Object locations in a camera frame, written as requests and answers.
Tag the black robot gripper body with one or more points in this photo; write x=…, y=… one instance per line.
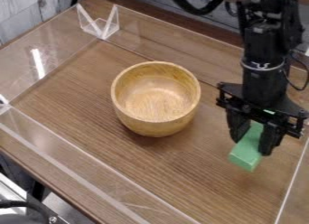
x=261, y=97

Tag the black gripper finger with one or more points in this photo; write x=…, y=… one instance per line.
x=239, y=124
x=271, y=138

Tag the green rectangular block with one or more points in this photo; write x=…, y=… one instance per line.
x=244, y=154

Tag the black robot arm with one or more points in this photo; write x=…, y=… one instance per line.
x=272, y=33

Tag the brown wooden bowl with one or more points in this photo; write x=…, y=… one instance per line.
x=156, y=95

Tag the clear acrylic tray wall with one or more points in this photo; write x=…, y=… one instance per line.
x=112, y=172

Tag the clear acrylic corner bracket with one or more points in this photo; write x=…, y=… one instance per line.
x=100, y=27

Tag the black metal table bracket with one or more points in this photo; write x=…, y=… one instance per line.
x=41, y=212

